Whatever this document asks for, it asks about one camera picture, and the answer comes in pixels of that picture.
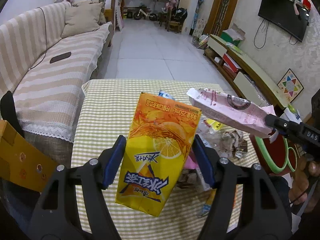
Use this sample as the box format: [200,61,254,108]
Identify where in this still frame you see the person's right hand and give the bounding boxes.
[289,160,320,214]

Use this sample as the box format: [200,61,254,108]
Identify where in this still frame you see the yellow drink carton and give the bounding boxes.
[115,92,202,217]

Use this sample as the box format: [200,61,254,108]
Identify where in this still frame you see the brown cardboard box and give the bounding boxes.
[0,120,59,193]

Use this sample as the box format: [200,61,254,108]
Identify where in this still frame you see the wall-mounted black television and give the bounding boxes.
[258,0,310,43]

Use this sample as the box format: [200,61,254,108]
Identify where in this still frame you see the plain beige pillow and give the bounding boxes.
[61,2,104,39]

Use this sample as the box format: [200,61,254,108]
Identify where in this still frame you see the yellow snack wrapper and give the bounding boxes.
[204,119,226,133]

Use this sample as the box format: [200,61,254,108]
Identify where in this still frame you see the pink snack box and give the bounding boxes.
[186,87,277,139]

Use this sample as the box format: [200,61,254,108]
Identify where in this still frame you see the long wooden television cabinet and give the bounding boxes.
[204,34,297,108]

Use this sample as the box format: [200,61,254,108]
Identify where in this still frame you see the crumpled printed wrapper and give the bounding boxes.
[219,129,248,159]

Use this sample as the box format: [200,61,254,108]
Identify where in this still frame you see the star-pattern game board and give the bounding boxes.
[277,68,305,103]

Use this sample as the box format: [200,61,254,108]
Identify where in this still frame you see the pink paper piece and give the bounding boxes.
[185,154,198,171]

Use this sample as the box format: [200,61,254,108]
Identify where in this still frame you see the black curved plastic object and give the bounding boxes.
[0,90,25,138]

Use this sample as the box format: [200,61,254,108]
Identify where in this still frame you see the pink doll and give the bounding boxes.
[165,0,179,13]

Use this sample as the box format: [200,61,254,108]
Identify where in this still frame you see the red stool with green rim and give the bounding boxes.
[250,132,298,175]

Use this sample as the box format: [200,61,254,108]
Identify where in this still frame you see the thin black cable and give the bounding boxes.
[29,6,49,71]

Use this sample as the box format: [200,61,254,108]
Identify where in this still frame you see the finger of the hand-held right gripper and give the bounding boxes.
[265,114,303,138]

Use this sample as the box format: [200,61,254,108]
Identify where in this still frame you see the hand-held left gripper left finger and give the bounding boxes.
[26,135,127,240]

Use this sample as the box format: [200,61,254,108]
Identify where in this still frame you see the flat black case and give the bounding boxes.
[49,52,72,64]

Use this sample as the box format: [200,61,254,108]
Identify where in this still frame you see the striped beige sofa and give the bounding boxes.
[0,1,113,144]

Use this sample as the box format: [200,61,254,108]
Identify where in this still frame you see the television cables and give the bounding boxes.
[254,19,270,49]

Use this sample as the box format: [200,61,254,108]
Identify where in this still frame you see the green box with cardboard flaps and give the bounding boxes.
[221,23,247,47]

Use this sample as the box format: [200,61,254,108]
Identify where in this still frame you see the floral beige pillow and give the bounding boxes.
[74,0,108,26]

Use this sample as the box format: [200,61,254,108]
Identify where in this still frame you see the white balance bike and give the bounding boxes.
[132,5,158,21]

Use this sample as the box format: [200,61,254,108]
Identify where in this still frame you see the wooden chair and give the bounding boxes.
[159,7,184,33]

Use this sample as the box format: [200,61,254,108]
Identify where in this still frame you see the blue white wrapper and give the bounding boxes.
[158,90,176,101]

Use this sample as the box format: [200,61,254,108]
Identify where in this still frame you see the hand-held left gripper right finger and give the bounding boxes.
[192,134,293,240]

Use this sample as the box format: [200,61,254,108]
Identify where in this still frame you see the red flat box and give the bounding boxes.
[222,53,242,73]

